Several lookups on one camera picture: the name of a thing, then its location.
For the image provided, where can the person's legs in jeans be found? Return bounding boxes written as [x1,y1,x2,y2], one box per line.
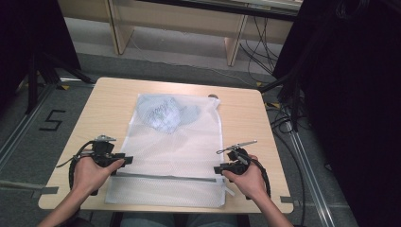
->
[118,212,239,227]

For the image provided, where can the small wooden table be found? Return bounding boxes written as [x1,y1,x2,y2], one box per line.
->
[37,77,294,215]

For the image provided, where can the black floor cables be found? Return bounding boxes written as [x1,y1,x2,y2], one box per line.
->
[265,102,308,227]

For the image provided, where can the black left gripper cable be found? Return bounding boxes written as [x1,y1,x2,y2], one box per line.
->
[56,141,96,191]

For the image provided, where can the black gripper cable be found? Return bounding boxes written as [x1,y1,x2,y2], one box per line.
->
[249,156,272,200]
[56,141,96,191]

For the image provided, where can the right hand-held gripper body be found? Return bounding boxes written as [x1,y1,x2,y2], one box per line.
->
[216,139,253,176]

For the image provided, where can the metal floor rail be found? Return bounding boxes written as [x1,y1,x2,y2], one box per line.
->
[285,121,337,227]
[0,82,58,173]

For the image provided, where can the white mesh laundry bag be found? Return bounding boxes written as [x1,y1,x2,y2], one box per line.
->
[104,93,236,209]

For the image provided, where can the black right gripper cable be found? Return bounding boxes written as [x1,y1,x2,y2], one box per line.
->
[249,156,272,200]

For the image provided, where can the black curtain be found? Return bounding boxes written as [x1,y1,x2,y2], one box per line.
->
[0,0,82,108]
[271,0,401,227]

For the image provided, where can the black hanging cables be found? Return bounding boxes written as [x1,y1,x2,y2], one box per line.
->
[238,15,280,83]

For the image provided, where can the person's right hand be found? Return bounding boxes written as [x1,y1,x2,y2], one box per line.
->
[221,154,269,201]

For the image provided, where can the light wooden desk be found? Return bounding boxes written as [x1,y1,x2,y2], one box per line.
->
[57,0,305,67]

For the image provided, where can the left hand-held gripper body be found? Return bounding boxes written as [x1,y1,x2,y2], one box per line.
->
[90,134,117,197]

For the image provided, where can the black tripod stand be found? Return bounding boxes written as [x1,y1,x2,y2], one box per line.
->
[26,51,96,115]
[258,70,306,132]

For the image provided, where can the grey and white garment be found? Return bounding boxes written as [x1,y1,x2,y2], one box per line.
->
[137,94,202,135]

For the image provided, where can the person's left hand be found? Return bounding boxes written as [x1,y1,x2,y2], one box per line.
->
[73,155,126,197]

